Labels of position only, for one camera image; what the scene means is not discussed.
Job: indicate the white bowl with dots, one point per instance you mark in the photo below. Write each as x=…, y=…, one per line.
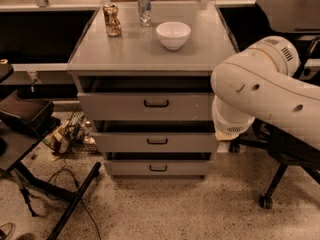
x=173, y=35

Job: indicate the black side table stand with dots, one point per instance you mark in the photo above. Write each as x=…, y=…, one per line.
x=14, y=147

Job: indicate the grey middle drawer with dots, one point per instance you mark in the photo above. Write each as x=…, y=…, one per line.
x=156, y=136

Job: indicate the grey drawer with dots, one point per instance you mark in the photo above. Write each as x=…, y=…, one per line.
x=161, y=164
x=146, y=98
x=156, y=136

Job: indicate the grey top drawer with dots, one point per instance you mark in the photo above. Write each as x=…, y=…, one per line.
x=146, y=98

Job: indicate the black office chair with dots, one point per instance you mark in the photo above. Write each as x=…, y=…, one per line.
x=298, y=21

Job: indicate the grey drawer cabinet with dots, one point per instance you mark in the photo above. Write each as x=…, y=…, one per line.
x=138, y=51

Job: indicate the silver soda can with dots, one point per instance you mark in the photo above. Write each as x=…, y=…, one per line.
x=144, y=11

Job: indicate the black tray box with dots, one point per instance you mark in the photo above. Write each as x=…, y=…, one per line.
x=20, y=113

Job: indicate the grey bottom drawer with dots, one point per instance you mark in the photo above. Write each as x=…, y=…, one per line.
x=161, y=164

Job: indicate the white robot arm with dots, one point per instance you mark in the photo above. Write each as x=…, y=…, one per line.
x=258, y=83

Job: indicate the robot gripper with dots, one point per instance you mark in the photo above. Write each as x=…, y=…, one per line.
x=232, y=126

